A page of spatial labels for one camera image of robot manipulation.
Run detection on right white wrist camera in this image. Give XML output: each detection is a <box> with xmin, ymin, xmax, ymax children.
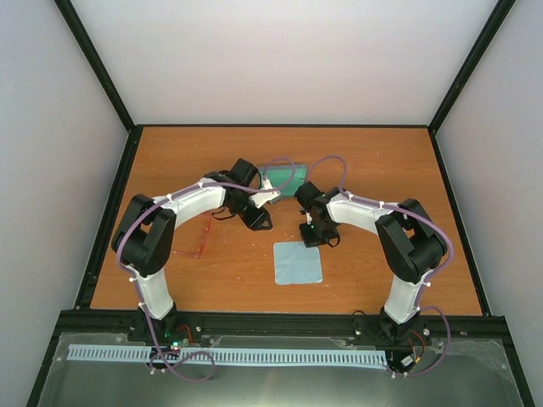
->
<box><xmin>305</xmin><ymin>210</ymin><xmax>313</xmax><ymax>225</ymax></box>

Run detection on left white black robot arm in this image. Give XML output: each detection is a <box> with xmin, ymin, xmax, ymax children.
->
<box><xmin>111</xmin><ymin>159</ymin><xmax>281</xmax><ymax>342</ymax></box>

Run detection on grey glasses case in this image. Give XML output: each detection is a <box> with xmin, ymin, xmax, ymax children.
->
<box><xmin>258</xmin><ymin>163</ymin><xmax>307</xmax><ymax>198</ymax></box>

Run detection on pink transparent sunglasses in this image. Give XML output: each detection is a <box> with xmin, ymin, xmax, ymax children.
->
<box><xmin>171</xmin><ymin>213</ymin><xmax>212</xmax><ymax>259</ymax></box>

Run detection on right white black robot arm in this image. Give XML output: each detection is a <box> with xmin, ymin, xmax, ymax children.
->
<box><xmin>294</xmin><ymin>181</ymin><xmax>454</xmax><ymax>343</ymax></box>

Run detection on left black frame post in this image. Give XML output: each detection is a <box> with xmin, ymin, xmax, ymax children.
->
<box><xmin>53</xmin><ymin>0</ymin><xmax>137</xmax><ymax>133</ymax></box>

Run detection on right black frame post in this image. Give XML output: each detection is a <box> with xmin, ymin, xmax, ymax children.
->
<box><xmin>428</xmin><ymin>0</ymin><xmax>518</xmax><ymax>131</ymax></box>

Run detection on light blue cleaning cloth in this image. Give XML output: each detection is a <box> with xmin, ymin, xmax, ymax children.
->
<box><xmin>273</xmin><ymin>242</ymin><xmax>323</xmax><ymax>286</ymax></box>

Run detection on light blue slotted cable duct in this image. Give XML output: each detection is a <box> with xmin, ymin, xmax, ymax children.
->
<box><xmin>66</xmin><ymin>344</ymin><xmax>388</xmax><ymax>370</ymax></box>

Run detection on black frame post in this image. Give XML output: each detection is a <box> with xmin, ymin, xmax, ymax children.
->
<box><xmin>428</xmin><ymin>0</ymin><xmax>518</xmax><ymax>131</ymax></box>
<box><xmin>53</xmin><ymin>0</ymin><xmax>137</xmax><ymax>133</ymax></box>

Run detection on metal base plate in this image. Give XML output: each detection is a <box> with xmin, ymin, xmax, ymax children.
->
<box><xmin>37</xmin><ymin>334</ymin><xmax>523</xmax><ymax>406</ymax></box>

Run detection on black aluminium frame rail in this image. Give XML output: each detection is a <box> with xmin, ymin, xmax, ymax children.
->
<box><xmin>53</xmin><ymin>309</ymin><xmax>509</xmax><ymax>343</ymax></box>

